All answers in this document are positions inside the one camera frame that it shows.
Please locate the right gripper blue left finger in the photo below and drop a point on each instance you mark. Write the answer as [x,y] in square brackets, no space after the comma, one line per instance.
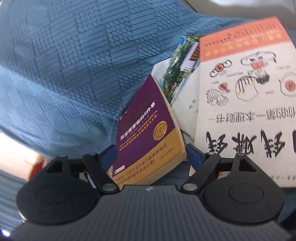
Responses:
[97,166]

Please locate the purple gold cover book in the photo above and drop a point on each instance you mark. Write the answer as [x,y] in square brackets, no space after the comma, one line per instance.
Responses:
[149,142]

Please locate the photo cover notebook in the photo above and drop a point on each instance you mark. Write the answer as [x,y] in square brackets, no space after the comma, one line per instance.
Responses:
[178,77]

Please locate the blue textured chair cover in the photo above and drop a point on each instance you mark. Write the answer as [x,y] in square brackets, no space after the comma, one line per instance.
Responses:
[69,68]

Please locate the red black striped blanket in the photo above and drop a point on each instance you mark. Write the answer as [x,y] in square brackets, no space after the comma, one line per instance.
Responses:
[39,164]

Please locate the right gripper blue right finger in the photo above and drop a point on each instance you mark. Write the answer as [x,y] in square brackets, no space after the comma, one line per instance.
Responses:
[204,165]

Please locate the white orange cartoon book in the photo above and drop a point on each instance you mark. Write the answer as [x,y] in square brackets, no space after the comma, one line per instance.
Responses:
[247,97]

